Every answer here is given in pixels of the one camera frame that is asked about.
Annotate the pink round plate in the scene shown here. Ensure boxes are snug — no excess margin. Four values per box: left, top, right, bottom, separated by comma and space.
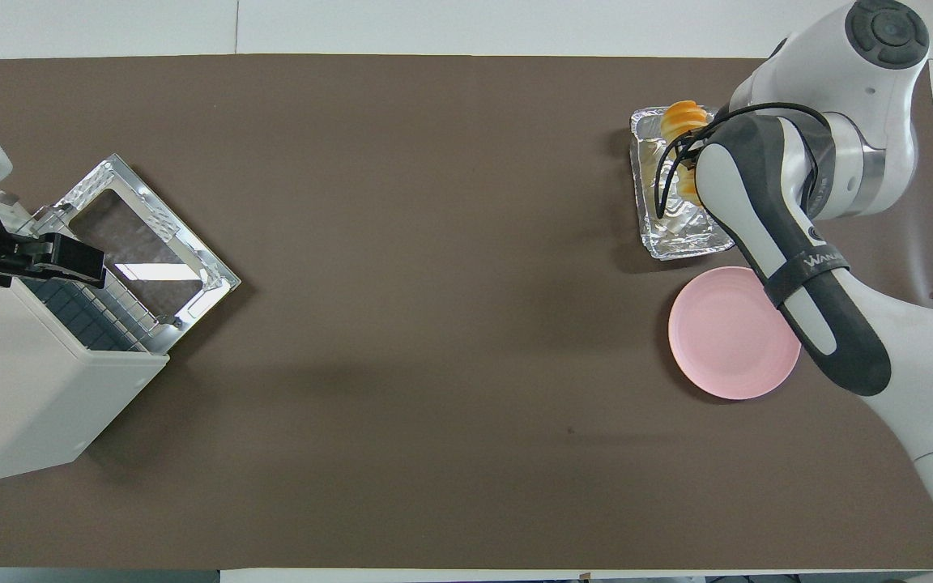
668, 266, 802, 400

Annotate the glass oven door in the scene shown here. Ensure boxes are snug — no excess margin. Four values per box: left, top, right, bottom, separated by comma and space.
33, 154, 242, 355

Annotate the metal oven rack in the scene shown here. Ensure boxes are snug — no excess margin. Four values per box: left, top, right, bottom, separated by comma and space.
23, 271, 153, 353

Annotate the beige toaster oven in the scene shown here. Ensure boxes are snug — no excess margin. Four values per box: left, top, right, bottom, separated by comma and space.
0, 154, 242, 487

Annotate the silver foil tray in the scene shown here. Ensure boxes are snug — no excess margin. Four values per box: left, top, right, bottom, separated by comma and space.
630, 107, 736, 262

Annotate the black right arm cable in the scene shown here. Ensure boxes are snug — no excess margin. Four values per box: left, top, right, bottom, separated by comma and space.
655, 101, 822, 221

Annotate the brown table mat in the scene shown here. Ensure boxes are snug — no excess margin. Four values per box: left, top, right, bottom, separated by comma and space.
0, 53, 933, 572

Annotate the yellow sliced food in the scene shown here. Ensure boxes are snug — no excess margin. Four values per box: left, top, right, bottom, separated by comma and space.
659, 100, 712, 210

